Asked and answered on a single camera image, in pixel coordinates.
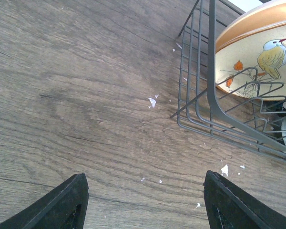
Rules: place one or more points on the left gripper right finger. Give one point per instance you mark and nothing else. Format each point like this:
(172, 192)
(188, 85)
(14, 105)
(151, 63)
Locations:
(230, 207)

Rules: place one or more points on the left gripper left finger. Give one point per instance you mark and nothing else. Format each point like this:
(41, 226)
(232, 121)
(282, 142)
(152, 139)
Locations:
(62, 208)

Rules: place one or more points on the black wire dish rack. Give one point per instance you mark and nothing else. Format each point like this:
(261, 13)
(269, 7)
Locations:
(250, 123)

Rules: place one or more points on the wooden bird painted plate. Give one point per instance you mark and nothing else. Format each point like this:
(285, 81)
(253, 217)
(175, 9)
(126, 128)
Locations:
(254, 64)

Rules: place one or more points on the orange plastic plate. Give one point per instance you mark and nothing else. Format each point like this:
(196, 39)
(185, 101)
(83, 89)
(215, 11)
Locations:
(264, 17)

